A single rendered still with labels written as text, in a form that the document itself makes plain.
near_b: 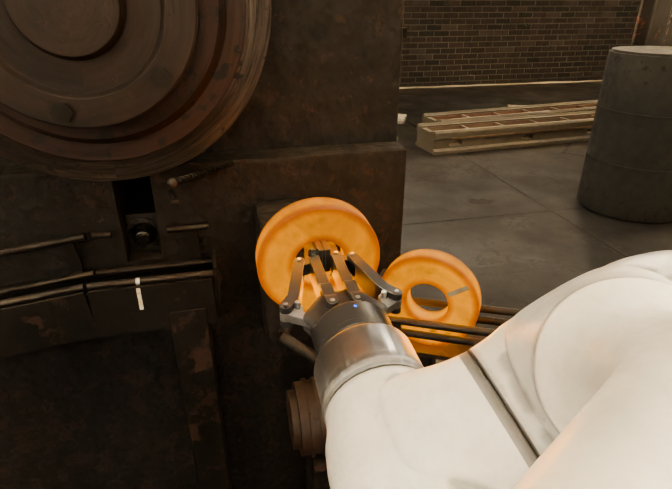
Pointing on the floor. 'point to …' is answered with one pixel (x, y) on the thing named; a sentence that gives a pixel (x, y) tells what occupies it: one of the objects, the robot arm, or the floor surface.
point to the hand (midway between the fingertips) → (318, 246)
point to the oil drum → (632, 138)
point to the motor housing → (308, 430)
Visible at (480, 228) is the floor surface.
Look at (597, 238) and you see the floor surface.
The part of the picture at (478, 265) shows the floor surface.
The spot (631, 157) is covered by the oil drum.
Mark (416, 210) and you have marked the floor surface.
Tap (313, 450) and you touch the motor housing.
